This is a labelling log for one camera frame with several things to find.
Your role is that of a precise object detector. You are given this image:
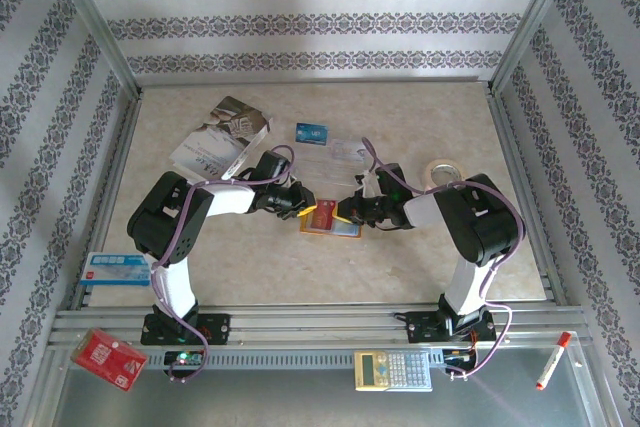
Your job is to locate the blue and white box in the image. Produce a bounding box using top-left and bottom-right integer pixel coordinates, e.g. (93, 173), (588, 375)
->
(78, 251), (154, 288)

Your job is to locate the aluminium frame rail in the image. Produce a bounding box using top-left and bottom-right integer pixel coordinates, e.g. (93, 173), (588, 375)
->
(485, 89), (571, 308)
(69, 89), (146, 311)
(137, 75), (494, 88)

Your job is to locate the beige masking tape roll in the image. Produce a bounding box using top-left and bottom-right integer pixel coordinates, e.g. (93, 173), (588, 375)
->
(423, 159), (466, 188)

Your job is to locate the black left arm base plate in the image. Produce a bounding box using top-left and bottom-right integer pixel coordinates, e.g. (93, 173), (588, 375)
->
(140, 313), (232, 347)

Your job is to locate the red VIP card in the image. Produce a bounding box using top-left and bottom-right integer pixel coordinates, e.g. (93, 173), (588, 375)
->
(310, 199), (337, 232)

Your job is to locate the circuit board with green LED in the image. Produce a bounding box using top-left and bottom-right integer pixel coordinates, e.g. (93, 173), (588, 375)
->
(163, 348), (206, 369)

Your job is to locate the circuit board with wires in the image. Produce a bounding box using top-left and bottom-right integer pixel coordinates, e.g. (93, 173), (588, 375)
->
(442, 346), (476, 368)

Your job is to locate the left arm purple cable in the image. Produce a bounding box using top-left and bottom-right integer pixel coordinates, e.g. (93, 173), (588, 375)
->
(149, 144), (296, 384)

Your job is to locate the red and white marker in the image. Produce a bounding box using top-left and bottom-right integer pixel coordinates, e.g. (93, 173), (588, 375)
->
(535, 331), (573, 391)

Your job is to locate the paperback book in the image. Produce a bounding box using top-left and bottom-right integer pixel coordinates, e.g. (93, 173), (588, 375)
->
(168, 95), (275, 183)

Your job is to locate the orange card holder wallet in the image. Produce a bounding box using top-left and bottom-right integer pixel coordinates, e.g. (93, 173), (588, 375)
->
(299, 196), (362, 238)

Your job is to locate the beige grey calculator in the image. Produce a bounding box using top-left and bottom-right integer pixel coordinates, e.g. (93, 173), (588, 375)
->
(354, 349), (434, 392)

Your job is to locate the grey slotted cable duct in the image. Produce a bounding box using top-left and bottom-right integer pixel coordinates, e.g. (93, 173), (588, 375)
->
(149, 349), (446, 371)

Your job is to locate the grey metal shelf plate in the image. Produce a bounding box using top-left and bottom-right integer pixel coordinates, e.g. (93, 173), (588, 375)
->
(49, 331), (616, 427)

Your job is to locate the aluminium frame post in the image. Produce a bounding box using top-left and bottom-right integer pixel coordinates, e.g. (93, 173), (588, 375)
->
(487, 0), (584, 98)
(43, 0), (144, 98)

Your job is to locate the wide aluminium mounting beam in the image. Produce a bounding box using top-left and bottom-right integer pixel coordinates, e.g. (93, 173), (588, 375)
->
(49, 304), (586, 348)

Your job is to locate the blue VIP card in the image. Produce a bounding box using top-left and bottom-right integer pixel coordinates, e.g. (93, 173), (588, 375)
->
(294, 122), (329, 146)

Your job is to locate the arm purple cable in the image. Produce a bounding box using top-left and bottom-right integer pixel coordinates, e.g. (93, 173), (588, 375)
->
(149, 144), (296, 384)
(360, 136), (527, 381)

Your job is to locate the red cardboard box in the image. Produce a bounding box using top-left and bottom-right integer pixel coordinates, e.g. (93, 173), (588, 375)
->
(71, 327), (150, 392)

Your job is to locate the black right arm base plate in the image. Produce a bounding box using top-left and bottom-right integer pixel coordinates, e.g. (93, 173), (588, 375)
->
(404, 310), (498, 346)

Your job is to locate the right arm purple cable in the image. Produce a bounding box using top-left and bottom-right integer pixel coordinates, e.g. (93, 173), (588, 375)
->
(360, 136), (527, 381)

